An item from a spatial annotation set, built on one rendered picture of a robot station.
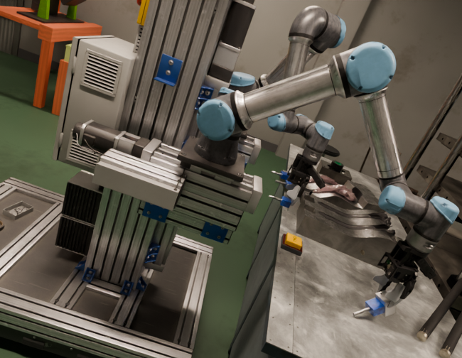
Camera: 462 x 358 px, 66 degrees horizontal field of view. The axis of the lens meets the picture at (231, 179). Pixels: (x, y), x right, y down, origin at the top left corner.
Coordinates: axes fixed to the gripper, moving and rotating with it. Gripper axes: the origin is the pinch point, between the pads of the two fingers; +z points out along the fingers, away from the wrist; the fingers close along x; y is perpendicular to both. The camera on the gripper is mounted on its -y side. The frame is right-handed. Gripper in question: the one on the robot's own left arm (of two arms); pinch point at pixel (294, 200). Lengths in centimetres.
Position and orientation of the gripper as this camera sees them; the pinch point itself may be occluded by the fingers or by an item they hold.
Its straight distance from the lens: 156.7
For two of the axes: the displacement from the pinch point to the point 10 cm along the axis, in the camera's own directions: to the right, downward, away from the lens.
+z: -3.5, 8.5, 3.9
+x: -1.0, 3.8, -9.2
